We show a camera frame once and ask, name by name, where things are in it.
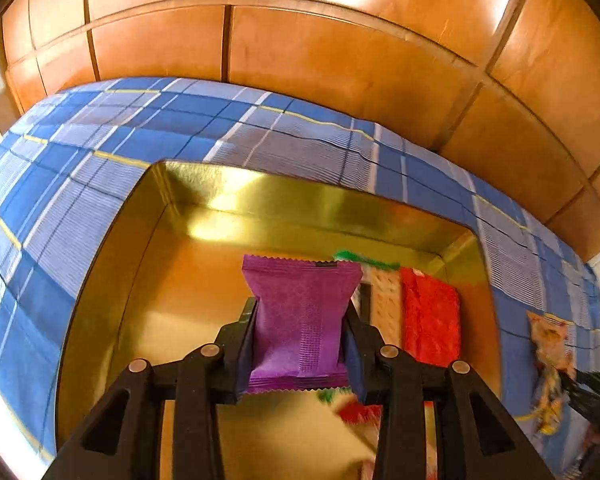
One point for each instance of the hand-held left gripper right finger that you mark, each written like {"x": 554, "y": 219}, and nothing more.
{"x": 354, "y": 365}

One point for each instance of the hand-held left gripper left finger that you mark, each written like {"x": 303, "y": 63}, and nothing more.
{"x": 245, "y": 360}

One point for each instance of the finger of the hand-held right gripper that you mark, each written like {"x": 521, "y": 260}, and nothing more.
{"x": 587, "y": 389}

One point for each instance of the orange clear seed bag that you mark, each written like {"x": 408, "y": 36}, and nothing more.
{"x": 550, "y": 340}

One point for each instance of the beige dark-banded snack packet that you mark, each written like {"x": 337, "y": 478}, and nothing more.
{"x": 386, "y": 305}

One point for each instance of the purple snack packet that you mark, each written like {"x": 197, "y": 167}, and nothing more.
{"x": 300, "y": 320}

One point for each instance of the gold metal tin tray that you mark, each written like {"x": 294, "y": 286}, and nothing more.
{"x": 180, "y": 300}

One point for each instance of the red patterned snack packet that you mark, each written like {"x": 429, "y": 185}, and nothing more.
{"x": 430, "y": 315}

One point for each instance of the green candy wrapper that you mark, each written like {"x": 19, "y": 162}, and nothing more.
{"x": 350, "y": 256}

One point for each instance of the blue plaid bedsheet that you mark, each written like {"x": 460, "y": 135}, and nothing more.
{"x": 130, "y": 125}

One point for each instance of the wooden wardrobe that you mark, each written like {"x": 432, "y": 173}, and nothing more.
{"x": 330, "y": 60}

